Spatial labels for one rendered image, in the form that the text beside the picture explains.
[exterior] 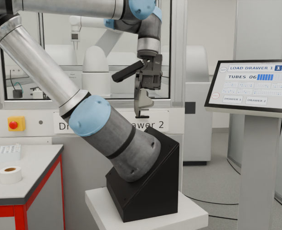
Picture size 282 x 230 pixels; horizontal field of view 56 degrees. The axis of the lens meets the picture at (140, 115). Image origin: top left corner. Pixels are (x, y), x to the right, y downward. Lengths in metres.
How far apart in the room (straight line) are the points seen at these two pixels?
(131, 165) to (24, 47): 0.43
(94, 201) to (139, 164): 0.21
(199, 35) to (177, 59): 3.40
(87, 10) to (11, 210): 0.65
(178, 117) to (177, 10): 0.55
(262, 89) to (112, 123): 0.90
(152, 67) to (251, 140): 0.78
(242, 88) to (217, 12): 3.63
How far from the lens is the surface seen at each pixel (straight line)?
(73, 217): 1.65
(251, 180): 1.55
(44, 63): 0.81
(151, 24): 0.91
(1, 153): 1.28
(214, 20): 4.94
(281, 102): 1.36
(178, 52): 1.43
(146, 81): 0.88
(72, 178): 1.54
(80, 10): 0.73
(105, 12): 0.74
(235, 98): 1.39
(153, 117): 1.41
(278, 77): 1.44
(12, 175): 1.04
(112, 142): 0.69
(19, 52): 0.81
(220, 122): 5.04
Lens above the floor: 1.15
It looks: 10 degrees down
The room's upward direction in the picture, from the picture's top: straight up
